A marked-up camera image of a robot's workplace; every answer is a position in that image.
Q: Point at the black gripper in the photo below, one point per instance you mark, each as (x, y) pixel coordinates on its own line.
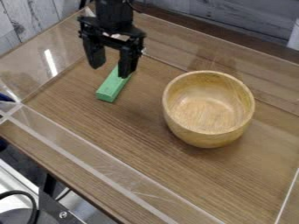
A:
(122, 37)

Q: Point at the green rectangular block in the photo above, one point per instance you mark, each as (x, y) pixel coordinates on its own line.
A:
(111, 86)

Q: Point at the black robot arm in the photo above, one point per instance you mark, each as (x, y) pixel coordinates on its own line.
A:
(114, 12)

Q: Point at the light wooden bowl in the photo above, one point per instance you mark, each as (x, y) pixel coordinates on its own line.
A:
(207, 108)

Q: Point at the clear acrylic tray walls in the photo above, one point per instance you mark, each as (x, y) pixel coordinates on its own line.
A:
(113, 151)

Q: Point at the black table leg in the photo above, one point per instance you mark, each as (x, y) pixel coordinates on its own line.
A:
(50, 185)

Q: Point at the black metal bracket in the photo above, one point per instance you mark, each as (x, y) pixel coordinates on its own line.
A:
(53, 212)

